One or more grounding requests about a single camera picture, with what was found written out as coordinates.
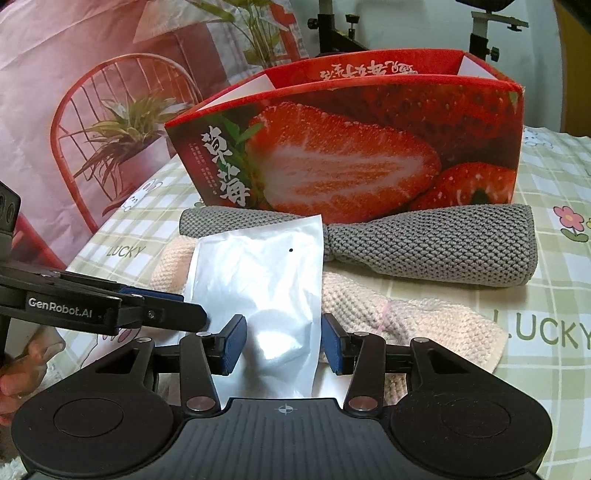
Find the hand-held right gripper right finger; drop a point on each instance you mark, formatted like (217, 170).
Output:
(331, 344)

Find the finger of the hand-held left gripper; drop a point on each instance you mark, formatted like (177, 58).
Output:
(166, 317)
(152, 295)

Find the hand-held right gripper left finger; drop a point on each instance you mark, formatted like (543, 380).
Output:
(234, 344)

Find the white plastic packet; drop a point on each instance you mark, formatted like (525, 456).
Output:
(258, 277)

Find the red strawberry print box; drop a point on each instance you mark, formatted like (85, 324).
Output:
(351, 157)

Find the person's left hand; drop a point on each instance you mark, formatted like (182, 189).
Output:
(16, 385)

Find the pink knitted cloth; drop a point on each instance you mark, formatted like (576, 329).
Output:
(369, 309)

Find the grey knitted cloth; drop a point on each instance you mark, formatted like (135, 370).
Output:
(415, 244)

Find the checked bunny print tablecloth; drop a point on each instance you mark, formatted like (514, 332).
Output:
(545, 392)

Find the black exercise bike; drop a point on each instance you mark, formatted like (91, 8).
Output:
(337, 32)

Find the brown wooden door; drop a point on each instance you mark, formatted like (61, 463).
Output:
(575, 69)

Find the pink wall poster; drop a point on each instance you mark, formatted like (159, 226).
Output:
(46, 115)

